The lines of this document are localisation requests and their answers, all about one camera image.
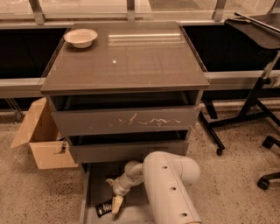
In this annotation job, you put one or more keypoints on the black rxbar chocolate wrapper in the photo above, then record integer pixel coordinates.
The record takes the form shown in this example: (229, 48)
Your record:
(104, 208)

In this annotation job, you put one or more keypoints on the black rolling stand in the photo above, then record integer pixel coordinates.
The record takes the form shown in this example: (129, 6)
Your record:
(252, 72)

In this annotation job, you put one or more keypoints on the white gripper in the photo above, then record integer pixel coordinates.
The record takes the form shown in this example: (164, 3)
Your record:
(119, 186)

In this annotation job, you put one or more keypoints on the grey top drawer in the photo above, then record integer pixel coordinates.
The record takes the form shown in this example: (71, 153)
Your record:
(124, 120)

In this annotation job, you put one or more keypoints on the white bowl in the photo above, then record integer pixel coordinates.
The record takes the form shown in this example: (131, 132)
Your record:
(81, 38)

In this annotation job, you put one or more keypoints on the metal window railing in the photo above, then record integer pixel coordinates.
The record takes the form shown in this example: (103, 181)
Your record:
(32, 13)

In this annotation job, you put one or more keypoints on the grey middle drawer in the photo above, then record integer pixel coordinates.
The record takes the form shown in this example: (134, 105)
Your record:
(114, 152)

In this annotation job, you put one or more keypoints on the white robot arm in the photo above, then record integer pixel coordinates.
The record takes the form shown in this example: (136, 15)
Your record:
(165, 177)

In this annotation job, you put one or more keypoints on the open cardboard box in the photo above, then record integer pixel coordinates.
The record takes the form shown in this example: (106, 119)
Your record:
(39, 131)

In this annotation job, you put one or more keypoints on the grey open bottom drawer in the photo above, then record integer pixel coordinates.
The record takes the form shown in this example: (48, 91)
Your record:
(135, 208)

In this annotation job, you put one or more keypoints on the grey drawer cabinet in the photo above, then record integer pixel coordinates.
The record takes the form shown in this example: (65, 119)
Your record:
(129, 65)

